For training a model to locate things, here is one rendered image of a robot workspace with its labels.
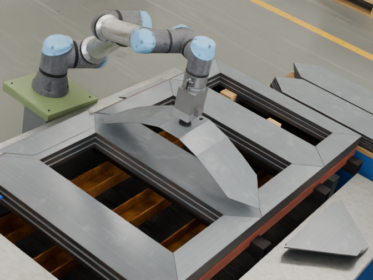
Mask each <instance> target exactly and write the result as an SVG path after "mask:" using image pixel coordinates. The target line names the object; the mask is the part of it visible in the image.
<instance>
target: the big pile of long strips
mask: <svg viewBox="0 0 373 280"><path fill-rule="evenodd" d="M293 74H294V77H295V78H286V77H277V76H275V78H274V79H273V82H272V83H271V85H270V87H271V88H273V89H274V90H276V91H278V92H280V93H282V94H284V95H286V96H288V97H290V98H292V99H293V100H295V101H297V102H299V103H301V104H303V105H305V106H307V107H309V108H311V109H312V110H314V111H316V112H318V113H320V114H322V115H323V116H325V117H327V118H330V119H332V120H333V121H335V122H337V123H339V124H341V125H342V126H344V127H346V128H348V129H350V130H352V131H354V132H356V133H358V134H360V135H362V137H361V139H360V142H359V145H358V146H360V147H362V148H364V149H366V150H367V151H369V152H371V153H373V92H372V91H370V90H368V89H366V88H364V87H362V86H360V85H358V84H356V83H354V82H352V81H350V80H348V79H346V78H344V77H342V76H340V75H338V74H336V73H334V72H332V71H330V70H328V69H326V68H324V67H322V66H316V65H310V64H302V63H294V73H293Z"/></svg>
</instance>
